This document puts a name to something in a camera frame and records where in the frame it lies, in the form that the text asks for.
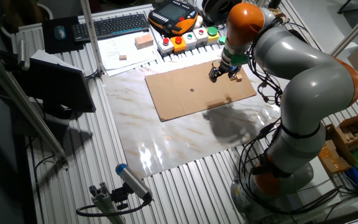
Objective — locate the white marble pattern mat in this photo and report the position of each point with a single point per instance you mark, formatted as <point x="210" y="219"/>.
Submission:
<point x="166" y="140"/>

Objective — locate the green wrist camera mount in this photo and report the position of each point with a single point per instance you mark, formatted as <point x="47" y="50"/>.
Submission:
<point x="239" y="59"/>

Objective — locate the yellow box green mushroom button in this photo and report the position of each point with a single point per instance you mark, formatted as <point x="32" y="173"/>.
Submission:
<point x="212" y="33"/>

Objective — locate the orange box red button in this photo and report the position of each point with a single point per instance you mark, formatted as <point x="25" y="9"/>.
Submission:
<point x="178" y="44"/>

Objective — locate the black orange teach pendant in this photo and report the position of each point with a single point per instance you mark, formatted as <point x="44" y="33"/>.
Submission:
<point x="172" y="15"/>

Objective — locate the upright aluminium profile post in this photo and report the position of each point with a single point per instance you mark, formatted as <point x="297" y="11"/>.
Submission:
<point x="92" y="37"/>

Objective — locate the slanted silver pole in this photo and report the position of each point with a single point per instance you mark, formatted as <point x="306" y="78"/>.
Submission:
<point x="356" y="29"/>

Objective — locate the printed paper stack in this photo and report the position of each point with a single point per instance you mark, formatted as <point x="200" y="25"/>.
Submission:
<point x="120" y="46"/>

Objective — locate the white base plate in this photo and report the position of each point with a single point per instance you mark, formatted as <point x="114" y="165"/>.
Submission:
<point x="326" y="186"/>

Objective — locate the grey computer mouse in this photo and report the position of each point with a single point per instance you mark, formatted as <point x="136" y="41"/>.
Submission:
<point x="60" y="32"/>

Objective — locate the brown cardboard sheet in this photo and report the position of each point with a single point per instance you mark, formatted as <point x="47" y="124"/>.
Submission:
<point x="179" y="99"/>

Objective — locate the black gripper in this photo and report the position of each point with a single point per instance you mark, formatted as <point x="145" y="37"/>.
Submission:
<point x="228" y="68"/>

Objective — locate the gold foil bag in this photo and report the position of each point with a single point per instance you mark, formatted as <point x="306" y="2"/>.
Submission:
<point x="275" y="12"/>

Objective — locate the white box small red button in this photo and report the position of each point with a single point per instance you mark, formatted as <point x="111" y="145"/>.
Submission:
<point x="200" y="35"/>

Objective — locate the white paper sheet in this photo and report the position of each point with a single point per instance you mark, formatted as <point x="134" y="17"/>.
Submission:
<point x="48" y="59"/>

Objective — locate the flattened taped cardboard pieces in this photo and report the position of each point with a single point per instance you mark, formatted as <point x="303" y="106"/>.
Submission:
<point x="331" y="158"/>

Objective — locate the silver upright pole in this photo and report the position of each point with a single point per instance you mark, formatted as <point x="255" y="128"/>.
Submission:
<point x="262" y="2"/>

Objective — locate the silver camera blue cap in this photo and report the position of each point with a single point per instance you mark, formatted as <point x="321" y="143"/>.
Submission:
<point x="134" y="182"/>

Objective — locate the large wooden block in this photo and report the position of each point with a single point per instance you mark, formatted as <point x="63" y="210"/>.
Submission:
<point x="144" y="41"/>

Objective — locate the black monitor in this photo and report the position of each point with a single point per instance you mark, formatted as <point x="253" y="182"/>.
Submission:
<point x="57" y="87"/>

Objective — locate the white box red emergency button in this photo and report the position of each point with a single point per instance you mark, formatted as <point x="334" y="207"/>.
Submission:
<point x="165" y="46"/>

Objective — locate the white box green button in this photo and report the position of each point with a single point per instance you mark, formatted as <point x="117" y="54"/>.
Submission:
<point x="189" y="40"/>

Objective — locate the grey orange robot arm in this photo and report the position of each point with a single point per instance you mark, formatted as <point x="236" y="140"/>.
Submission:
<point x="315" y="87"/>

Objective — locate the slanted aluminium frame beam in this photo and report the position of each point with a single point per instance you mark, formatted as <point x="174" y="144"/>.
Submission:
<point x="20" y="102"/>

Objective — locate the black round spool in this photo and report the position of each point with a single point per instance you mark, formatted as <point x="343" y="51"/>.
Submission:
<point x="216" y="9"/>

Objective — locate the black mouse pad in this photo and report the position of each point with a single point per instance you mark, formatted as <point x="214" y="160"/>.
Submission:
<point x="51" y="45"/>

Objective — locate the black keyboard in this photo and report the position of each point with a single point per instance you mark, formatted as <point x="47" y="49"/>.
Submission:
<point x="110" y="26"/>

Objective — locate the open cardboard box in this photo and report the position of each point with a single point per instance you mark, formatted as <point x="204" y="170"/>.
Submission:
<point x="353" y="127"/>

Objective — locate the short aluminium profile stand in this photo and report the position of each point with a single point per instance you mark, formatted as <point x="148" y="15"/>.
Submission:
<point x="104" y="202"/>

